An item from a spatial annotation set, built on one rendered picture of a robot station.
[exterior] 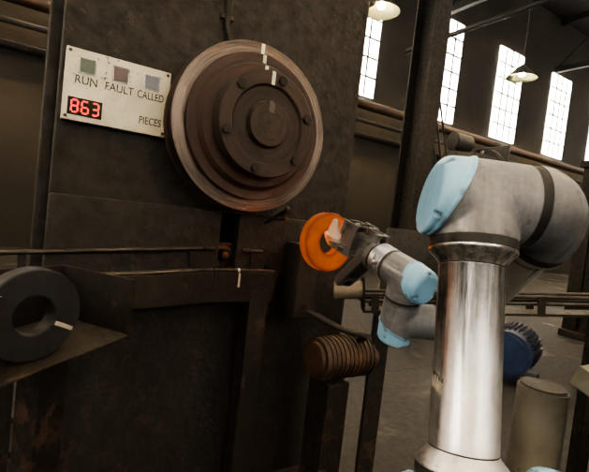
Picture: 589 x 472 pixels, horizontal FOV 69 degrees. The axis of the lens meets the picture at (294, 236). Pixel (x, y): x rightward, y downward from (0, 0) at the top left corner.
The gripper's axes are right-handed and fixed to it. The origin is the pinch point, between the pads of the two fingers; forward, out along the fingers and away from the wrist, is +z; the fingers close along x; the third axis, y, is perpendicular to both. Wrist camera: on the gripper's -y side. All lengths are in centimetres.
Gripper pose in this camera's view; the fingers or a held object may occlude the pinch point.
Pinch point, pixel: (328, 234)
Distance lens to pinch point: 113.4
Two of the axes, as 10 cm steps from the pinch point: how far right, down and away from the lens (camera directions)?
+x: -8.4, -0.9, -5.3
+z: -4.7, -3.6, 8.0
